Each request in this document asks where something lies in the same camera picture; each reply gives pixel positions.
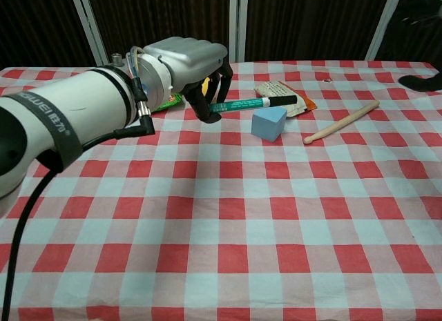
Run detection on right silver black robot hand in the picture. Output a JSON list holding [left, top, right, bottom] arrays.
[[398, 73, 442, 93]]

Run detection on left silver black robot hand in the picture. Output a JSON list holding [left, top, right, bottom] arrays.
[[143, 37, 233, 124]]

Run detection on green marker body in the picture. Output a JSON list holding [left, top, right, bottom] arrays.
[[209, 96, 272, 114]]

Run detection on black marker cap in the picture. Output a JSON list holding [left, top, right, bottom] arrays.
[[268, 95, 298, 107]]

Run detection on green snack bag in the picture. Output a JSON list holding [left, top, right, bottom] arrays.
[[151, 92, 184, 114]]

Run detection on dark brown partition panel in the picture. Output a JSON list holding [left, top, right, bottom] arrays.
[[86, 0, 231, 65], [0, 0, 97, 70], [244, 0, 394, 62]]

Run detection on wooden drumstick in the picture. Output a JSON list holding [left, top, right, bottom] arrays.
[[302, 99, 381, 145]]

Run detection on orange white food packet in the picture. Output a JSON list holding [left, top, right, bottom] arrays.
[[254, 81, 317, 117]]

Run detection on blue foam cube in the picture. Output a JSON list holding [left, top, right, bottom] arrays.
[[251, 106, 288, 142]]

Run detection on red white checkered tablecloth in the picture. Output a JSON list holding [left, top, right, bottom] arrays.
[[0, 60, 442, 321]]

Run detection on silver partition post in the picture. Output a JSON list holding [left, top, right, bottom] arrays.
[[365, 0, 405, 61], [68, 0, 108, 66], [229, 0, 247, 62]]

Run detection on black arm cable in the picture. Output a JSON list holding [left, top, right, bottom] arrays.
[[0, 75, 156, 321]]

